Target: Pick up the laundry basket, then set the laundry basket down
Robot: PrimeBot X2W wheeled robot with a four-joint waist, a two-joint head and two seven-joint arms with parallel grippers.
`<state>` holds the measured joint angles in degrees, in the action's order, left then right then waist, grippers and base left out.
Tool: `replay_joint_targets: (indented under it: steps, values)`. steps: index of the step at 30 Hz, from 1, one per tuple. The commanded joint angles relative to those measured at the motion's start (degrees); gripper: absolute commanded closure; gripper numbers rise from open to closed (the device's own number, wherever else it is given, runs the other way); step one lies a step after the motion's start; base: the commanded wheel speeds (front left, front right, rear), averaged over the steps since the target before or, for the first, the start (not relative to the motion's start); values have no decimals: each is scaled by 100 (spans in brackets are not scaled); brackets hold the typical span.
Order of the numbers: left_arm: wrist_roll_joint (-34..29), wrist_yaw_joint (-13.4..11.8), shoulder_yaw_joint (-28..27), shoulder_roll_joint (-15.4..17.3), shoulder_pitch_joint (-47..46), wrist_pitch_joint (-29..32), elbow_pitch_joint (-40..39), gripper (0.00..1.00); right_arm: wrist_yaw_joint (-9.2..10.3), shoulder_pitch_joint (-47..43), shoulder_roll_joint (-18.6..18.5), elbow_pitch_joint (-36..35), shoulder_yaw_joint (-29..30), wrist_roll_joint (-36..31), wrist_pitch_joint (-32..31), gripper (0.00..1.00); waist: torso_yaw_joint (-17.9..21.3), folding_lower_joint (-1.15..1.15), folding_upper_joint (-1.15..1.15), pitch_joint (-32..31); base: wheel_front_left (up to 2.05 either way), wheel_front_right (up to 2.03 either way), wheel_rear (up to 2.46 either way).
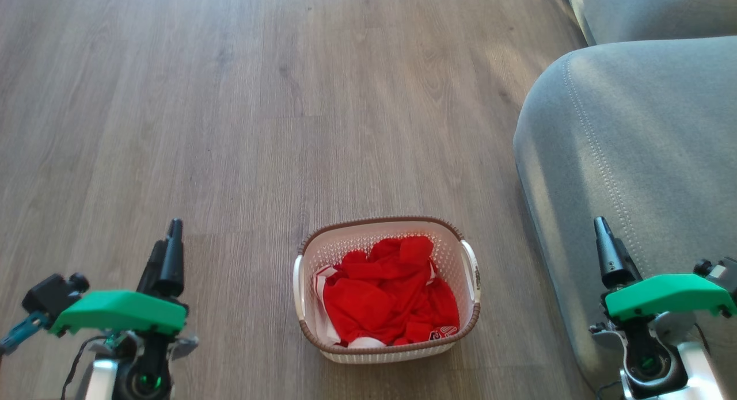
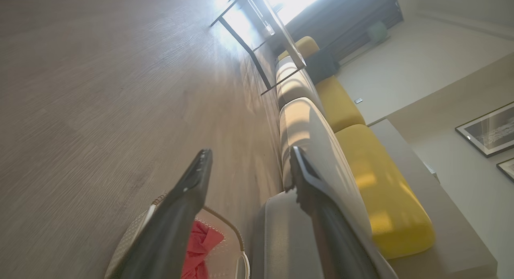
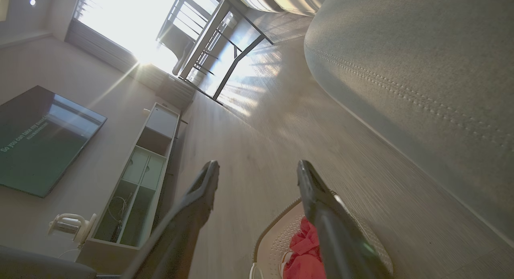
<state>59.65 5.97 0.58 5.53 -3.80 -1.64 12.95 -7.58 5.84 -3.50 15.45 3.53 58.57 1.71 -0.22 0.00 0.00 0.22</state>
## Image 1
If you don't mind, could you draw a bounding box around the red white clothing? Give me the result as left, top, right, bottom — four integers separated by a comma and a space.
314, 235, 461, 349

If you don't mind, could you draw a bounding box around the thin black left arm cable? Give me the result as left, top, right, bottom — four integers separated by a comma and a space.
60, 334, 110, 400

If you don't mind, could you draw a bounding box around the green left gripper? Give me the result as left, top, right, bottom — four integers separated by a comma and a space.
49, 219, 188, 336

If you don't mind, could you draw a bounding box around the white brown-rimmed laundry basket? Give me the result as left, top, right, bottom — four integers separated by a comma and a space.
292, 216, 481, 364

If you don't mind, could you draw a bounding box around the grey sofa seat cushion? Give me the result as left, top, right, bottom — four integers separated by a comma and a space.
561, 0, 737, 45

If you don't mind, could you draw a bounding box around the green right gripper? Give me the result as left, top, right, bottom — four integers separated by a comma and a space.
594, 217, 736, 322

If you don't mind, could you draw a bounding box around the teal bracket of left gripper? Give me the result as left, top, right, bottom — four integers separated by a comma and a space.
0, 313, 50, 355

